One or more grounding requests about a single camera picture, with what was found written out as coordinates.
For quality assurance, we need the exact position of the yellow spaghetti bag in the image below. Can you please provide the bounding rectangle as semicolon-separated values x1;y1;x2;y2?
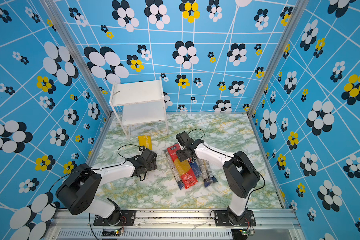
138;135;152;151

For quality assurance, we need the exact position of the red spaghetti bag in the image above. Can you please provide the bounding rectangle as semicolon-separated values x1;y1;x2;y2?
167;144;198;189

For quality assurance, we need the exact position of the clear noodle bag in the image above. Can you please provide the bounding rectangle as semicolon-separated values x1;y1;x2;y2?
197;159;218;188
164;150;185;190

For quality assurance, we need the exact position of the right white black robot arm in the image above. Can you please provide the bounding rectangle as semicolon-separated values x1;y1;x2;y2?
176;132;263;225

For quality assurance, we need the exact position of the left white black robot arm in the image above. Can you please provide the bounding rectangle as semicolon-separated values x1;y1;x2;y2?
56;149;157;225

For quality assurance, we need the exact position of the white two-tier metal shelf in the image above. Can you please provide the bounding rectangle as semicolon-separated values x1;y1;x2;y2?
109;80;169;140

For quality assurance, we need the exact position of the dark blue spaghetti bag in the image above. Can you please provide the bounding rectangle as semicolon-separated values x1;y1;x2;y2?
189;160;202;178

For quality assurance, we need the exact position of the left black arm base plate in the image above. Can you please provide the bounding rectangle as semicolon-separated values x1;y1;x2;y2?
93;210;137;227

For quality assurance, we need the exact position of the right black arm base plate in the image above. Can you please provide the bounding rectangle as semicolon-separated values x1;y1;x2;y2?
213;210;257;227

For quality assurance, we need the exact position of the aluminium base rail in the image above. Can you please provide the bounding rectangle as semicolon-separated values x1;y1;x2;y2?
45;209;306;240

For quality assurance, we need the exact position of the right aluminium corner post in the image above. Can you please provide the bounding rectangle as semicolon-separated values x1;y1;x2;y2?
247;0;310;118

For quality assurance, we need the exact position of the aluminium corner post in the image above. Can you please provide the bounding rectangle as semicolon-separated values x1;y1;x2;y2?
247;0;310;118
39;0;113;117

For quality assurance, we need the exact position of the left aluminium corner post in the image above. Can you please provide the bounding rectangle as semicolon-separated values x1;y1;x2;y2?
39;0;113;117

